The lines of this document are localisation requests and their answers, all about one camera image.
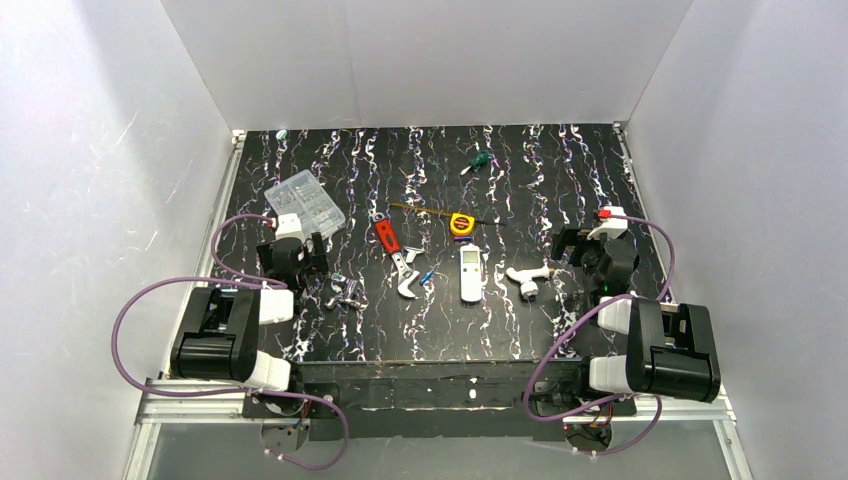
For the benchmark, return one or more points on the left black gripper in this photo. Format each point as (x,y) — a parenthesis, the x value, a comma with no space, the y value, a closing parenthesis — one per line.
(312,255)

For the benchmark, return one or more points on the green handled screwdriver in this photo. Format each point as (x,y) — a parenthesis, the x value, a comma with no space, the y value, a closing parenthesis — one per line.
(478,161)

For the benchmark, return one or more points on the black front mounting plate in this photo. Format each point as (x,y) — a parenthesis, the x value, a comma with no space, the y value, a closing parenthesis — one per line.
(428,399)

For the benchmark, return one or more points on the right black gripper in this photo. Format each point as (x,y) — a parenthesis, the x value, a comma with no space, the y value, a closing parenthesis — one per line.
(571,240)

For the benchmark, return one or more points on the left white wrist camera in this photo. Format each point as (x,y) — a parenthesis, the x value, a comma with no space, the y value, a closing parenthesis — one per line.
(288,225)

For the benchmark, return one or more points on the yellow tape measure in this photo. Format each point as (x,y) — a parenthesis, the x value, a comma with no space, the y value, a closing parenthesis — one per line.
(460,224)

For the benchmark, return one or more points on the red adjustable wrench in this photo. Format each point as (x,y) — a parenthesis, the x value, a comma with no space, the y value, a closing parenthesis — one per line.
(388,239)

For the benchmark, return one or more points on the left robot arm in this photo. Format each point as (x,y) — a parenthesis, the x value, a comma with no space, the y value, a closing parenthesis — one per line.
(218,337)

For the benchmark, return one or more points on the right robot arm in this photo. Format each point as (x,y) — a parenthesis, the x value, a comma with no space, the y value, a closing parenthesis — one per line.
(670,347)

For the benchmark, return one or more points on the blue AAA battery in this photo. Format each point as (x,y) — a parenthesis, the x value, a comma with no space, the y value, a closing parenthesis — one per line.
(426,277)

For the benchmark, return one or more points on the white plastic faucet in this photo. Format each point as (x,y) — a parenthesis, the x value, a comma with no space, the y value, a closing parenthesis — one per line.
(526,279)

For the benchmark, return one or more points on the white remote control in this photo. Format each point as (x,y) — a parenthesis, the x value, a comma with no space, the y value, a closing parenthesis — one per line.
(471,274)

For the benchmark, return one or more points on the clear plastic screw box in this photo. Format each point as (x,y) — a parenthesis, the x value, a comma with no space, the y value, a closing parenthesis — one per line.
(303,194)

